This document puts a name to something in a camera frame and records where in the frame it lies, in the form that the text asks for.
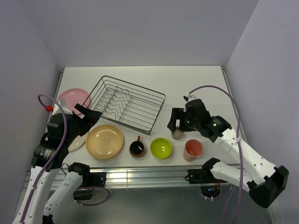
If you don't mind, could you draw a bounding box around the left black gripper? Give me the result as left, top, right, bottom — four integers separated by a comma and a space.
64, 103, 101, 145

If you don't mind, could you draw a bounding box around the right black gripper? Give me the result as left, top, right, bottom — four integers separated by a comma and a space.
167, 107, 199, 132

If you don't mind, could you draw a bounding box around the small patterned glass cup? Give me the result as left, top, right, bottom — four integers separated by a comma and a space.
171, 126, 184, 140

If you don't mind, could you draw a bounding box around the lime green bowl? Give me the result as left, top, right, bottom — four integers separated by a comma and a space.
150, 138, 172, 159

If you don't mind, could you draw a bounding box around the orange brown ceramic mug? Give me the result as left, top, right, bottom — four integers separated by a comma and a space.
129, 136, 145, 158

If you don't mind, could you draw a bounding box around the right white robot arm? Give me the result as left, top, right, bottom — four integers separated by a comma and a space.
167, 99, 289, 208

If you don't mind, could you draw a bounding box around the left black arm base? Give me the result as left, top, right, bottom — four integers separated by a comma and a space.
61, 162, 106, 201

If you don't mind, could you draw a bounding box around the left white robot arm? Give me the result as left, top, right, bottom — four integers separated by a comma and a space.
13, 104, 102, 224

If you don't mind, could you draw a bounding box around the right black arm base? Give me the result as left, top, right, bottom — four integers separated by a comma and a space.
184, 169, 232, 201

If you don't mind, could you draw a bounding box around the cream yellow floral plate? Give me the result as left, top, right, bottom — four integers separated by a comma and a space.
68, 132, 89, 152

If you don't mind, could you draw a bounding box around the orange plastic plate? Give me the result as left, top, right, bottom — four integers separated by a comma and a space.
85, 125, 123, 160

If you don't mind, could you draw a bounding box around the pink plastic plate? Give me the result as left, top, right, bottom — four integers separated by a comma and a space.
58, 88, 90, 115

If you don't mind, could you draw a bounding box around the pink plastic cup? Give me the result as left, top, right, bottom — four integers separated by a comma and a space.
183, 139, 204, 161

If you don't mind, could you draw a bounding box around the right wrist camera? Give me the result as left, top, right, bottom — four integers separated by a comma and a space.
183, 93, 196, 102

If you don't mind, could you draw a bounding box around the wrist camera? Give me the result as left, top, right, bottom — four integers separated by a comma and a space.
183, 93, 196, 102
53, 98, 69, 114

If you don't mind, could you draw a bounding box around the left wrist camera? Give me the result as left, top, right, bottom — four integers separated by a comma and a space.
53, 98, 69, 114

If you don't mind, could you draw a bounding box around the metal wire dish rack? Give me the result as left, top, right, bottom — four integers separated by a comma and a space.
83, 76, 166, 135

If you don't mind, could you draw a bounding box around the aluminium front rail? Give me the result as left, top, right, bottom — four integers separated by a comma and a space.
90, 166, 201, 189

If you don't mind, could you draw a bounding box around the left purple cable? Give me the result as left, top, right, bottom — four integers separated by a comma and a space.
20, 93, 111, 222

